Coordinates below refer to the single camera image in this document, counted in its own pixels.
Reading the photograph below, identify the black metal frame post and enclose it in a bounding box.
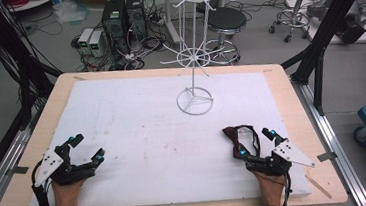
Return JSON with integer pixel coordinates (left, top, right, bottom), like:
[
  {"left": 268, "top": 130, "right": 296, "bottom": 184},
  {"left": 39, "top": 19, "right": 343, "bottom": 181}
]
[
  {"left": 274, "top": 0, "right": 366, "bottom": 119},
  {"left": 0, "top": 0, "right": 68, "bottom": 128}
]

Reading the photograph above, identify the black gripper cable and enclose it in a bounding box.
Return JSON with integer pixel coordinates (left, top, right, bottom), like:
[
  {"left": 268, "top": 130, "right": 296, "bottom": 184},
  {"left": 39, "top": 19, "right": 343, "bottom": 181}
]
[
  {"left": 278, "top": 172, "right": 295, "bottom": 206},
  {"left": 28, "top": 159, "right": 54, "bottom": 206}
]

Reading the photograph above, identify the clear plastic bag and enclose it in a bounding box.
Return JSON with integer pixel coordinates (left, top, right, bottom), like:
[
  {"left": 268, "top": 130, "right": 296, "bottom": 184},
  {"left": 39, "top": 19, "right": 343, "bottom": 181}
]
[{"left": 52, "top": 0, "right": 92, "bottom": 26}]

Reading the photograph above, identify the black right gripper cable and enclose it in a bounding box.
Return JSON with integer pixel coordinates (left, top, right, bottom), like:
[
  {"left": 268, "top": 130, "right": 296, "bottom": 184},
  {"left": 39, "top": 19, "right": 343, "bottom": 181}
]
[{"left": 278, "top": 172, "right": 295, "bottom": 206}]

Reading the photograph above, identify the dark red bow tie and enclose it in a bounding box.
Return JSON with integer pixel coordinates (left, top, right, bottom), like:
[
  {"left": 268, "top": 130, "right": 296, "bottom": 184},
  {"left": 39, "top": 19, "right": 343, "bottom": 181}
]
[{"left": 221, "top": 122, "right": 263, "bottom": 163}]

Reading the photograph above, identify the white round table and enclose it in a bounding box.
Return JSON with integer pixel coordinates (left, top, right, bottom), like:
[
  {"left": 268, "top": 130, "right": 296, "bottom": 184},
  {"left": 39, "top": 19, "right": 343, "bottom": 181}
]
[{"left": 4, "top": 0, "right": 61, "bottom": 13}]

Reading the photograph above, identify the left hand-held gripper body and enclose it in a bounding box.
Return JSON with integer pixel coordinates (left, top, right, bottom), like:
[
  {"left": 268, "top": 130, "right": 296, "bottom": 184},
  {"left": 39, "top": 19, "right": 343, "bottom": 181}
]
[{"left": 29, "top": 141, "right": 99, "bottom": 189}]

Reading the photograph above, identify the thin wooden stick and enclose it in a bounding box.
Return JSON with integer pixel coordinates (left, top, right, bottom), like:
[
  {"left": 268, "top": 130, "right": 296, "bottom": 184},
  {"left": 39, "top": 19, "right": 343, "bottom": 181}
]
[{"left": 305, "top": 171, "right": 333, "bottom": 202}]

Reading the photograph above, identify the white wire display rack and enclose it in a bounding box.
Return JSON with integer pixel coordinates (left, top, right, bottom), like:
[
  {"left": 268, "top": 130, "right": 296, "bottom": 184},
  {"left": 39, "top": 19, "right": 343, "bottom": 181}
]
[{"left": 151, "top": 0, "right": 250, "bottom": 120}]

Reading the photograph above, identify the black computer tower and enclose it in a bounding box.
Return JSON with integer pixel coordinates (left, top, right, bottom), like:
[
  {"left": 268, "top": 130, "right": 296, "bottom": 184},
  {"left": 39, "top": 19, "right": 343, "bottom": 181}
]
[
  {"left": 125, "top": 0, "right": 149, "bottom": 41},
  {"left": 100, "top": 0, "right": 131, "bottom": 56}
]

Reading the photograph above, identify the grey power supply unit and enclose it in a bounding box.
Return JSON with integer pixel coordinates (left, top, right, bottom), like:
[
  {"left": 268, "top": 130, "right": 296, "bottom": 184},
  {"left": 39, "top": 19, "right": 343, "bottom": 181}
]
[
  {"left": 87, "top": 29, "right": 106, "bottom": 59},
  {"left": 76, "top": 26, "right": 96, "bottom": 56}
]

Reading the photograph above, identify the wooden table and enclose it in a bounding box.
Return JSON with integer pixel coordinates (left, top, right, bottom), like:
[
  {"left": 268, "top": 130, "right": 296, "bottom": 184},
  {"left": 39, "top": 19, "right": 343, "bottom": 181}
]
[{"left": 0, "top": 49, "right": 349, "bottom": 206}]

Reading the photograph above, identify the person's right hand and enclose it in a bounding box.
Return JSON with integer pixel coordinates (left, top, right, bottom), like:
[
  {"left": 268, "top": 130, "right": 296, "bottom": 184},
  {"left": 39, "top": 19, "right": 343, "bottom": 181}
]
[{"left": 252, "top": 168, "right": 289, "bottom": 206}]

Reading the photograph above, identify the person's left hand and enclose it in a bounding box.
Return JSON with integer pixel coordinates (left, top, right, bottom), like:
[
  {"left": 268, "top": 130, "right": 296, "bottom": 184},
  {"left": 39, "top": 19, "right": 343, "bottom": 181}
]
[{"left": 48, "top": 177, "right": 89, "bottom": 206}]

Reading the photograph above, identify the white foam mat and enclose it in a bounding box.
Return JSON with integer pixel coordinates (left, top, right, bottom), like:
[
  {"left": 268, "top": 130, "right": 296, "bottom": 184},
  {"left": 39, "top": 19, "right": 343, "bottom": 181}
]
[{"left": 16, "top": 61, "right": 314, "bottom": 206}]

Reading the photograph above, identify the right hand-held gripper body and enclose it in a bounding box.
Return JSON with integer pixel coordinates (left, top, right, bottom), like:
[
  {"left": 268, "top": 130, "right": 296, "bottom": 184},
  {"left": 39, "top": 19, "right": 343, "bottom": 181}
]
[{"left": 244, "top": 137, "right": 317, "bottom": 180}]

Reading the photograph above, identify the tangle of floor cables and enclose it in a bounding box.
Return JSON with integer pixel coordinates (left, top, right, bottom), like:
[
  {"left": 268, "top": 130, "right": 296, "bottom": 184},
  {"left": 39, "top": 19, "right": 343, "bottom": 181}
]
[{"left": 66, "top": 0, "right": 182, "bottom": 76}]

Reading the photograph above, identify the grey tape strip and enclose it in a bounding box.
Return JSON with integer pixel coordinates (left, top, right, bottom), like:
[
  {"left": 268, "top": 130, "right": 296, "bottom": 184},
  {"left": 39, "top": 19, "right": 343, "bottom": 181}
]
[
  {"left": 316, "top": 151, "right": 339, "bottom": 164},
  {"left": 5, "top": 165, "right": 31, "bottom": 177}
]

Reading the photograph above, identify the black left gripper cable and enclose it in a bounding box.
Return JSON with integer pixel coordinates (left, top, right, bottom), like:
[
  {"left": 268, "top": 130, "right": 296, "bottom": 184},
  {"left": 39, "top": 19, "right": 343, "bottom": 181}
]
[{"left": 28, "top": 159, "right": 54, "bottom": 206}]

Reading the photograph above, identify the black machine on white board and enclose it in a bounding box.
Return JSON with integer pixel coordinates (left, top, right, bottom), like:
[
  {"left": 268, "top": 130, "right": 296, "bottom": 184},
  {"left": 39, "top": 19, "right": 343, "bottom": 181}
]
[{"left": 304, "top": 0, "right": 366, "bottom": 50}]

